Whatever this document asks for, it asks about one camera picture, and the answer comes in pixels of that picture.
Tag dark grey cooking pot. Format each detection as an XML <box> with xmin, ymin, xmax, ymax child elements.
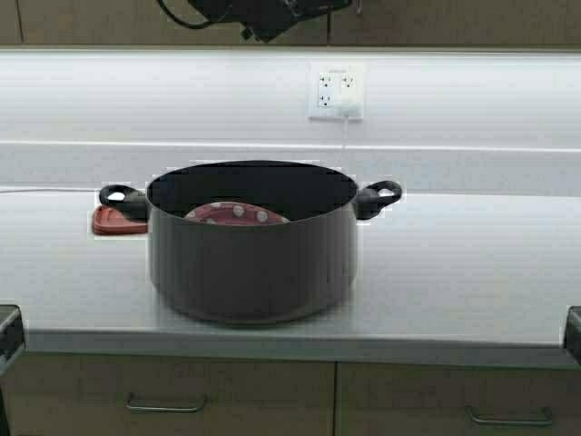
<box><xmin>99</xmin><ymin>161</ymin><xmax>403</xmax><ymax>324</ymax></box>

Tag cabinet door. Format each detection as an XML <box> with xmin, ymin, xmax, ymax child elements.
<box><xmin>17</xmin><ymin>0</ymin><xmax>332</xmax><ymax>45</ymax></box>
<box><xmin>330</xmin><ymin>1</ymin><xmax>580</xmax><ymax>46</ymax></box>

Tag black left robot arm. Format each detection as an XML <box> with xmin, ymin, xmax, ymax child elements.
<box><xmin>157</xmin><ymin>0</ymin><xmax>353</xmax><ymax>43</ymax></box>

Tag red polka dot plate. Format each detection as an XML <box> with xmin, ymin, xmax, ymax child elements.
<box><xmin>184</xmin><ymin>202</ymin><xmax>290</xmax><ymax>226</ymax></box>

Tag white power adapter plug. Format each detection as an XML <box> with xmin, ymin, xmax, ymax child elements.
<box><xmin>340</xmin><ymin>99</ymin><xmax>362</xmax><ymax>120</ymax></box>

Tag red plastic container lid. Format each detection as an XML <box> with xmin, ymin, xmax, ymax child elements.
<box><xmin>92</xmin><ymin>205</ymin><xmax>148</xmax><ymax>236</ymax></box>

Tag lower right wooden drawer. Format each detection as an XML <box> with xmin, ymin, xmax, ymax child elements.
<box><xmin>335</xmin><ymin>363</ymin><xmax>580</xmax><ymax>435</ymax></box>

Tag wooden drawer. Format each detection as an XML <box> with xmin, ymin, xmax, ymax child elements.
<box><xmin>1</xmin><ymin>353</ymin><xmax>335</xmax><ymax>435</ymax></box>
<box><xmin>335</xmin><ymin>363</ymin><xmax>580</xmax><ymax>435</ymax></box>

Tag lower left wooden drawer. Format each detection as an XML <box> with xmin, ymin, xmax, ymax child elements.
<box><xmin>1</xmin><ymin>353</ymin><xmax>335</xmax><ymax>435</ymax></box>

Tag white wall outlet plate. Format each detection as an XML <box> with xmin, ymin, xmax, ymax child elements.
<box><xmin>307</xmin><ymin>62</ymin><xmax>367</xmax><ymax>122</ymax></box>

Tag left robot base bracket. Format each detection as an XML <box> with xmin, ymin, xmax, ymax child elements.
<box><xmin>0</xmin><ymin>304</ymin><xmax>25</xmax><ymax>375</ymax></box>

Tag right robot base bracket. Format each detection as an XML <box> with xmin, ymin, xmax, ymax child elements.
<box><xmin>564</xmin><ymin>306</ymin><xmax>581</xmax><ymax>364</ymax></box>

